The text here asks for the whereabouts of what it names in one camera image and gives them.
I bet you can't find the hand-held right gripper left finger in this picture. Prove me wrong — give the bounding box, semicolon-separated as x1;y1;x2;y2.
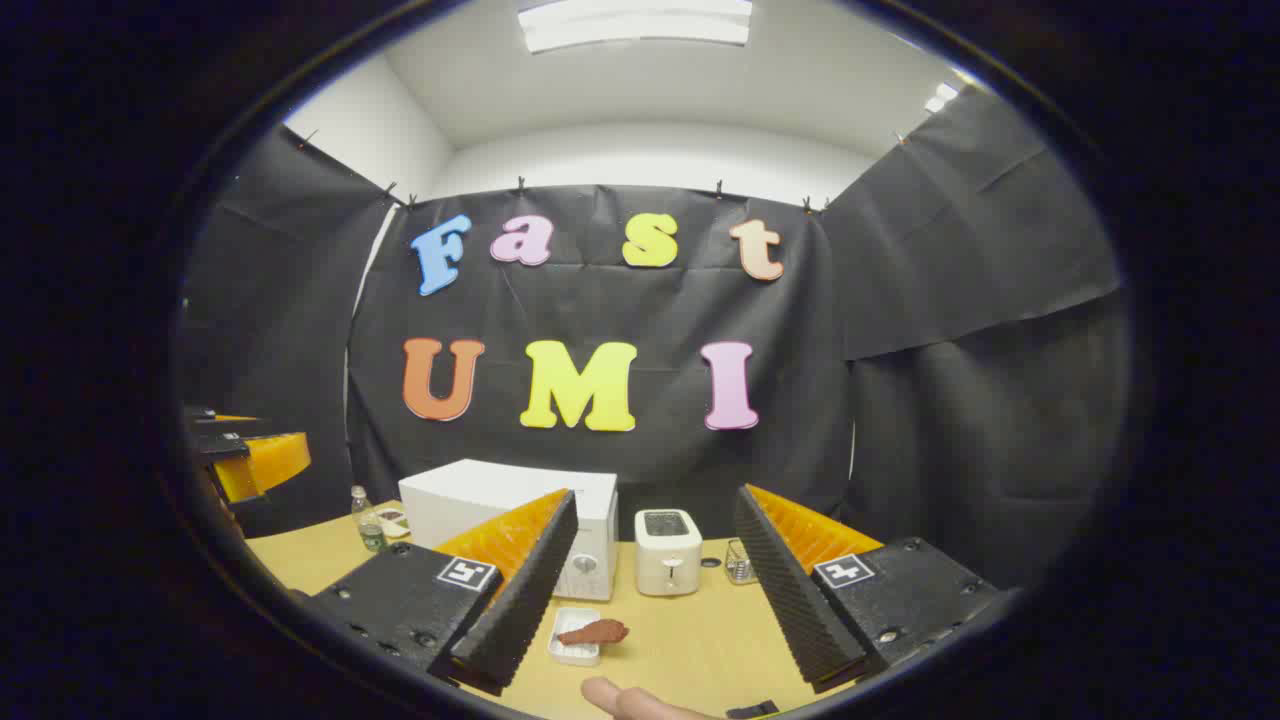
298;488;580;696

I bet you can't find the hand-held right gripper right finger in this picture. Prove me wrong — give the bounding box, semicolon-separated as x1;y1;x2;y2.
734;484;1005;695

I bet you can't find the brown meat piece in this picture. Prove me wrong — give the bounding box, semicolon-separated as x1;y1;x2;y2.
557;618;630;647

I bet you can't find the white microwave oven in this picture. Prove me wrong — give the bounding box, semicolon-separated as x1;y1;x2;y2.
398;459;619;603

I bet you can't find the white rectangular tray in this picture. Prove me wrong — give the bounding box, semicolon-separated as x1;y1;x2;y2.
548;606;602;668

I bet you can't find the white toaster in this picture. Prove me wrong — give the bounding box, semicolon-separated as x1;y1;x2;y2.
634;508;703;598

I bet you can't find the clear plastic bottle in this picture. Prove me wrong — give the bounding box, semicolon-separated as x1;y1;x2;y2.
350;486;387;553

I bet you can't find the black backdrop cloth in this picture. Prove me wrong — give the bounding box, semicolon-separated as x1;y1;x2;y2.
178;85;1131;591

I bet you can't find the large ceiling light panel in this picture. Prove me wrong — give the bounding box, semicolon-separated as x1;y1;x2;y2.
517;0;753;54

